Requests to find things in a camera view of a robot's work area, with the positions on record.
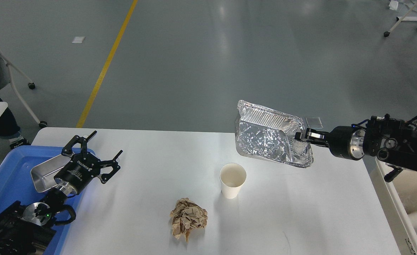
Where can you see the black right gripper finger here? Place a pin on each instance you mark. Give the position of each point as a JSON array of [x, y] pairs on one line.
[[314, 134], [299, 136]]

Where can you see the white paper scrap on floor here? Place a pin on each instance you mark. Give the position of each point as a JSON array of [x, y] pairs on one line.
[[78, 39]]

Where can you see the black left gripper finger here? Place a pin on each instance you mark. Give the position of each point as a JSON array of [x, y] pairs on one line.
[[84, 156], [113, 163]]

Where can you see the stainless steel rectangular tray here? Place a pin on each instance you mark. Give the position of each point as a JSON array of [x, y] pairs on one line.
[[43, 174]]

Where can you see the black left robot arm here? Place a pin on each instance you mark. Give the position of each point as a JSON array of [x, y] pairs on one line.
[[29, 229]]

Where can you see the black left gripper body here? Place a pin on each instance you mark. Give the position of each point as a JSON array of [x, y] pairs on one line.
[[72, 178]]

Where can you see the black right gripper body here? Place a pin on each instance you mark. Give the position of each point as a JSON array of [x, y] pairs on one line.
[[346, 142]]

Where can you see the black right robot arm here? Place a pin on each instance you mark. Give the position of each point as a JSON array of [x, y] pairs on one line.
[[390, 140]]

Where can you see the clear floor plate right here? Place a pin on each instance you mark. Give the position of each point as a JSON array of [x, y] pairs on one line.
[[314, 122]]

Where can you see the white paper cup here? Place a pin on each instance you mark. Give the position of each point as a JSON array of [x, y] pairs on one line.
[[232, 177]]

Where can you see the brown paper ball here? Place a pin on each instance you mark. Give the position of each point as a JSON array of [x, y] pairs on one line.
[[187, 216]]

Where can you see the white plastic bin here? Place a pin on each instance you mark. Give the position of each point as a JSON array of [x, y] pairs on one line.
[[398, 198]]

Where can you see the aluminium foil tray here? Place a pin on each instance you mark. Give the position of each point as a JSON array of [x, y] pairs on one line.
[[266, 134]]

